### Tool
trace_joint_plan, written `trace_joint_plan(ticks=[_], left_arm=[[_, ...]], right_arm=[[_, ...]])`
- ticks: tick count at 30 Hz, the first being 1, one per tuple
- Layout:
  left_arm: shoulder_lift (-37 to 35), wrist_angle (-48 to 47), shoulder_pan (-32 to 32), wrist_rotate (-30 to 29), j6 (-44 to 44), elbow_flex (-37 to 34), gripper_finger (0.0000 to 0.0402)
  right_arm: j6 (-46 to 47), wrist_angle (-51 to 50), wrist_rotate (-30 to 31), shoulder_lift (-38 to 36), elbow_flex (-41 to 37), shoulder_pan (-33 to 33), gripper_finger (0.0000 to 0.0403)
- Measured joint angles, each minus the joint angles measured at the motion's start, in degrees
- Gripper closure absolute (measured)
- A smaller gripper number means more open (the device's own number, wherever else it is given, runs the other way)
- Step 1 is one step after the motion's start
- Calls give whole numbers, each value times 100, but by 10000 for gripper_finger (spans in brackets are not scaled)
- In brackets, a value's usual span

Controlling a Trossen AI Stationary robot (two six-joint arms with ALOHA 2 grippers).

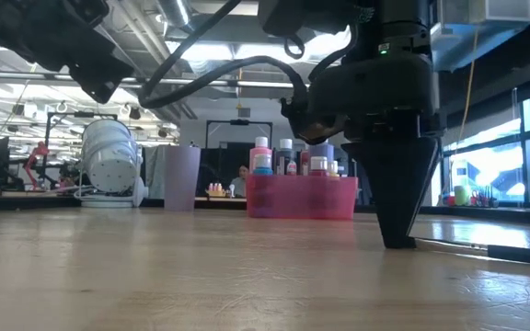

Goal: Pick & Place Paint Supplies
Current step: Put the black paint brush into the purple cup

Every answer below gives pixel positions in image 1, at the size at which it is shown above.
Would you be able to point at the pink plastic tray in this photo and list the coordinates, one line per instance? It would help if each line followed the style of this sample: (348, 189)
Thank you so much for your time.
(302, 197)

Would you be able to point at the silver ceiling air duct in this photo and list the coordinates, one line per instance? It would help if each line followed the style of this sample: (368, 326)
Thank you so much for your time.
(175, 11)

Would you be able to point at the small blue paint bottle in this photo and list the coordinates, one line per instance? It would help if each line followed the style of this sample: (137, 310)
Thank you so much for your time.
(262, 165)

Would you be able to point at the green round container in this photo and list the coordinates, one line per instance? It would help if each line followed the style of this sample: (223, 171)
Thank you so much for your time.
(462, 195)

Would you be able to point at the person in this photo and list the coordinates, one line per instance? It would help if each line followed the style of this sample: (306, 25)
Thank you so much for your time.
(242, 181)

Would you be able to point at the lavender plastic cup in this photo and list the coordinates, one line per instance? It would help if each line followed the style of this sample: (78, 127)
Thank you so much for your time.
(182, 179)

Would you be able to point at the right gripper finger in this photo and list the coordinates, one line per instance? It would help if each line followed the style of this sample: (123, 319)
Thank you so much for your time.
(398, 193)

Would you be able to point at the large red paint bottle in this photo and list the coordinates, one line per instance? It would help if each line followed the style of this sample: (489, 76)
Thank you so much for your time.
(304, 161)

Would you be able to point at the long ceiling light tube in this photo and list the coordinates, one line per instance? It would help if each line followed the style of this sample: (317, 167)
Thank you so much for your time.
(246, 84)

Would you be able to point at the black background gantry frame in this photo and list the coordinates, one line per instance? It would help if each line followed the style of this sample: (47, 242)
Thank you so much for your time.
(239, 122)

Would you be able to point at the red background robot arm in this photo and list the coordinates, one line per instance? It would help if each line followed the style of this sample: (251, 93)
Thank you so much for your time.
(39, 149)

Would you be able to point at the large dark blue paint bottle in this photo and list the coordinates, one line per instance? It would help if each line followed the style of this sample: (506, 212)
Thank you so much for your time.
(285, 154)

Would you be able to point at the bright ceiling light panel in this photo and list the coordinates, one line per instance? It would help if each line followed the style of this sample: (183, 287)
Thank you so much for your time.
(210, 50)

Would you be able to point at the black aluminium table frame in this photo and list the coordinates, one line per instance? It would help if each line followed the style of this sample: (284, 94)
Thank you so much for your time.
(476, 212)

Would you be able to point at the large pink paint bottle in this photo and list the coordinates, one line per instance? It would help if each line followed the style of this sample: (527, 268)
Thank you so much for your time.
(260, 147)

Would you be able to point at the small background paint bottles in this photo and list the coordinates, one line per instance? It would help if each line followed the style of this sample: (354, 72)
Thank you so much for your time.
(216, 188)

